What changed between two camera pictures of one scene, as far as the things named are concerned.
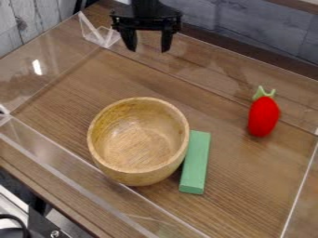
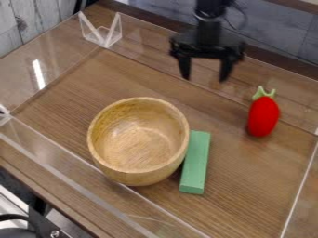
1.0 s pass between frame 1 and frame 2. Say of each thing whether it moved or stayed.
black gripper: moved
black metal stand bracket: stayed
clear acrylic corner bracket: stayed
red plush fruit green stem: stayed
